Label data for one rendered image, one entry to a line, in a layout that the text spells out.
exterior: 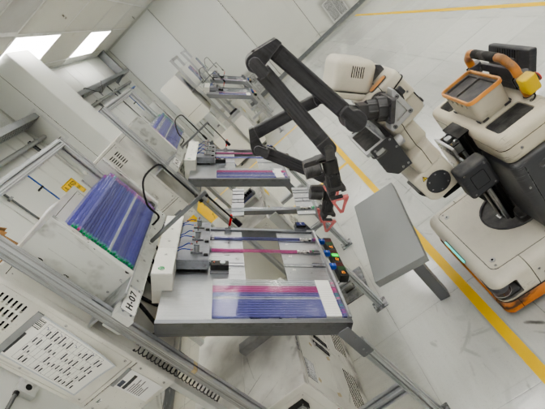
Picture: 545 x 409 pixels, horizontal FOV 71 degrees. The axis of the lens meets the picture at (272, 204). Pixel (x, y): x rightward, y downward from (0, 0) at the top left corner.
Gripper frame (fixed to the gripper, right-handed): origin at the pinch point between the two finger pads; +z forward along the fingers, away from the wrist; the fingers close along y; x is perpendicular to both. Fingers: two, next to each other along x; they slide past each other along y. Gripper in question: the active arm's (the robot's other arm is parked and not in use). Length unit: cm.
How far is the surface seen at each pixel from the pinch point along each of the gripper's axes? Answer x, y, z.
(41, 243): -110, 50, -18
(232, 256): -46.0, 16.2, 8.4
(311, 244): -6.4, 3.5, 9.0
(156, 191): -95, -84, 23
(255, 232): -33.3, -7.6, 9.0
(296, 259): -16.2, 17.1, 8.7
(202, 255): -59, 25, 2
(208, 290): -56, 41, 8
